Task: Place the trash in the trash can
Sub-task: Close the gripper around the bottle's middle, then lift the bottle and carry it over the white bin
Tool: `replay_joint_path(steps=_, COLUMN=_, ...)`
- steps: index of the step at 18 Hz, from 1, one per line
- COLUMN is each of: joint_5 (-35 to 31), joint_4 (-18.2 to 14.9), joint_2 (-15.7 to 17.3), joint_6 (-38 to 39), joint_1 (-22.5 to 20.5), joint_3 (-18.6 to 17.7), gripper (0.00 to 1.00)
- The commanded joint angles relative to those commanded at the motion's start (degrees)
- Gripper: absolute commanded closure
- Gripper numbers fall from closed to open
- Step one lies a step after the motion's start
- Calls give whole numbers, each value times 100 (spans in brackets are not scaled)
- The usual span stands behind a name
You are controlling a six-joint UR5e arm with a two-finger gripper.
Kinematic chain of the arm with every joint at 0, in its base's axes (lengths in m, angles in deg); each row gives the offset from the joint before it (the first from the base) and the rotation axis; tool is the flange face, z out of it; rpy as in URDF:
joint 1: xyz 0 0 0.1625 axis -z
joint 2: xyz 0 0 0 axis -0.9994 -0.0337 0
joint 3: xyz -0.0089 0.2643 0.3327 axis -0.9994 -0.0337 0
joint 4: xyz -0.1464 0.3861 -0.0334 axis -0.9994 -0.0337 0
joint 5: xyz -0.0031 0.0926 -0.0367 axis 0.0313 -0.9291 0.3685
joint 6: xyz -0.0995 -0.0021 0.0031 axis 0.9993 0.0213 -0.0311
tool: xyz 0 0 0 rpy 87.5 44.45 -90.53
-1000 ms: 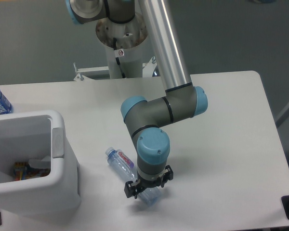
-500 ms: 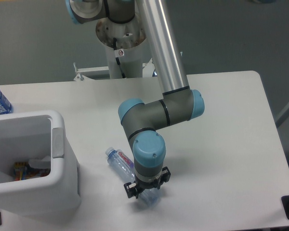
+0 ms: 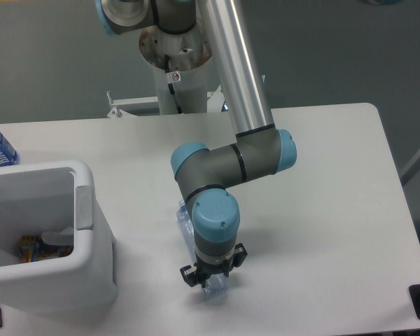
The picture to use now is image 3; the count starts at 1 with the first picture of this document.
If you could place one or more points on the white metal frame bracket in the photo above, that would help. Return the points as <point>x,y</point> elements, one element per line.
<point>133,104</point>

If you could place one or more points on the white plastic trash can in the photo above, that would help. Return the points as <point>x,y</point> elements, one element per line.
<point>52,196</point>

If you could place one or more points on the clear plastic bottle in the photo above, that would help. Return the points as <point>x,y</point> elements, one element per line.
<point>216,285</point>

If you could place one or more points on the colourful snack wrapper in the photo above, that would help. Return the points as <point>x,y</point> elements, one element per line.
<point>33,249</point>

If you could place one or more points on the white plastic wrapper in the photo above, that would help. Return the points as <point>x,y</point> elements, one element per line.
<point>59,238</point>

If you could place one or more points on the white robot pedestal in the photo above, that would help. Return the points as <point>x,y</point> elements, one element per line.
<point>166,53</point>

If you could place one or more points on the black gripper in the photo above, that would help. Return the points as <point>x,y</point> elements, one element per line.
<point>207,266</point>

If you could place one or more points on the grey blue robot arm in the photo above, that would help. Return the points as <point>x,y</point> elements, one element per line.
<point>204,175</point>

